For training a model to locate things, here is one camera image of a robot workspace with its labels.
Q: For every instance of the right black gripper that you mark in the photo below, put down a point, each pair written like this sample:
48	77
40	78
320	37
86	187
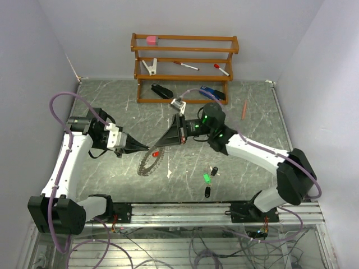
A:
176	134

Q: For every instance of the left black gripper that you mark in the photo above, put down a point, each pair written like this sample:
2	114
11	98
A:
132	145

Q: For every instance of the metal disc with keyrings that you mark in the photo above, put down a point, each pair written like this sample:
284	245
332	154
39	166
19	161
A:
148	163

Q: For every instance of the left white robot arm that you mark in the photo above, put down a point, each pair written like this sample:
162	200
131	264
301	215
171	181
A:
64	173

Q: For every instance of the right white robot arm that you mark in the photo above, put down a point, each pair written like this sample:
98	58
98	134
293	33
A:
295	176

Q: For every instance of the black stapler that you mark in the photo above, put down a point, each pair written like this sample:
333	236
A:
161	91

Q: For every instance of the black key tag upper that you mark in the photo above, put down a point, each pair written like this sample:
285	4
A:
214	171

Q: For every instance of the green key tag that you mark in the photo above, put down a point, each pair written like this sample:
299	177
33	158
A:
207	178

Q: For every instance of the blue stapler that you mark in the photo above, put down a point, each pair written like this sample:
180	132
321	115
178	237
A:
212	94

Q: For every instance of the wooden three-tier shelf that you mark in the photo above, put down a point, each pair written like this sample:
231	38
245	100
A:
198	51

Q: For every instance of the white plastic clip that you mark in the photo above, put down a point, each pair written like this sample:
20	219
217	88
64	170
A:
152	70

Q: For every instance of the red-capped marker left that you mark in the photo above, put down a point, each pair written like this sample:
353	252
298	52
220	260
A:
186	65

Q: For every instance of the red-capped marker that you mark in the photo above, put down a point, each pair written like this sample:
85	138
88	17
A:
221	69
186	65

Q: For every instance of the orange pencil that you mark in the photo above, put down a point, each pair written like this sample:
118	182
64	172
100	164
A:
244	110

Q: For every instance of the red-capped marker right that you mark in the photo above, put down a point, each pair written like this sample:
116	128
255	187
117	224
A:
221	69

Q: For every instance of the pink eraser block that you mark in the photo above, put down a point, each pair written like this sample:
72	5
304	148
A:
152	40

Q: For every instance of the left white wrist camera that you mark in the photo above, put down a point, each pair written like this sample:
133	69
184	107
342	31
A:
113	132

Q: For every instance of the aluminium mounting rail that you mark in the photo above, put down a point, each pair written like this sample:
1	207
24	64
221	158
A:
210	214

